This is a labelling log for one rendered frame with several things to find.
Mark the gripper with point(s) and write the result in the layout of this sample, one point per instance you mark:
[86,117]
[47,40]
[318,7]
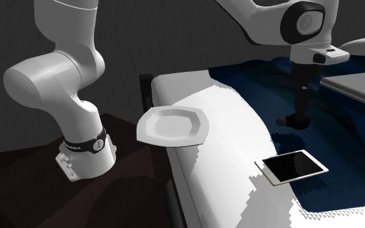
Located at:
[305,73]

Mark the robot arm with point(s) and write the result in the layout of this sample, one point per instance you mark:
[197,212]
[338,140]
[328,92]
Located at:
[59,79]

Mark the small black object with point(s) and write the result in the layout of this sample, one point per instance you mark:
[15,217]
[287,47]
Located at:
[292,121]

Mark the dark blue blanket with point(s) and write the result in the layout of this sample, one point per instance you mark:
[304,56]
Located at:
[343,148]

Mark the white tablet with black screen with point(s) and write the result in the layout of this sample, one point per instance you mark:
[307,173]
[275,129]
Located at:
[291,165]

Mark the bed with white sheet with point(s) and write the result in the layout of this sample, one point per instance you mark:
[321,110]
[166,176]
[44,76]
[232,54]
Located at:
[223,151]

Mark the white octagonal plate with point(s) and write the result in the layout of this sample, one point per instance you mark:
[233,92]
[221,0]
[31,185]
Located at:
[172,126]

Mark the dark brown robot stand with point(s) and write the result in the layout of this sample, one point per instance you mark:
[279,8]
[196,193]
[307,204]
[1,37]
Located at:
[43,202]

